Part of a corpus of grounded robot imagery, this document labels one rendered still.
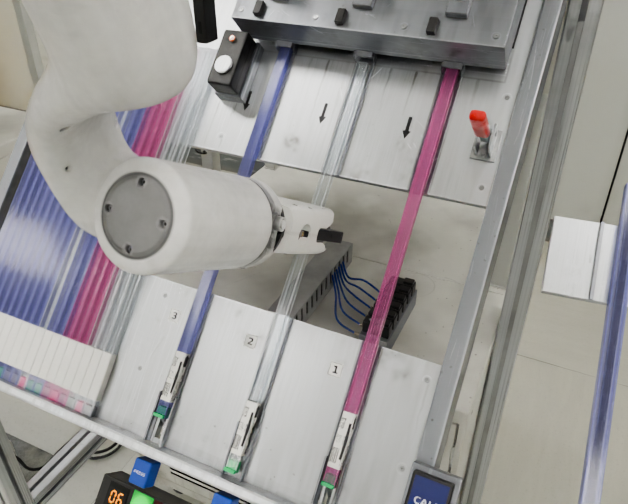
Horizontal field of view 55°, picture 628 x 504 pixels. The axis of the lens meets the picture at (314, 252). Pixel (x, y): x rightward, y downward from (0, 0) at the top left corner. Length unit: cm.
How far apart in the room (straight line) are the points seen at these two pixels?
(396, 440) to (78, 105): 46
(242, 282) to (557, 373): 114
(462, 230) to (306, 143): 68
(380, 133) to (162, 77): 41
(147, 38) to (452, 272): 95
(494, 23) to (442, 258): 65
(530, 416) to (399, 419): 120
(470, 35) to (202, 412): 52
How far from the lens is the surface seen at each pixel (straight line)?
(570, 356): 208
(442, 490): 62
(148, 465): 77
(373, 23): 74
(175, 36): 37
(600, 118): 243
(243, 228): 48
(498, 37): 71
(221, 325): 74
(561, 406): 191
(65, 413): 83
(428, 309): 112
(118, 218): 44
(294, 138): 77
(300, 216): 57
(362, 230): 133
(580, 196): 254
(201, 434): 75
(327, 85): 79
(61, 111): 42
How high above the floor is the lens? 131
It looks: 33 degrees down
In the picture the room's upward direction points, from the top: straight up
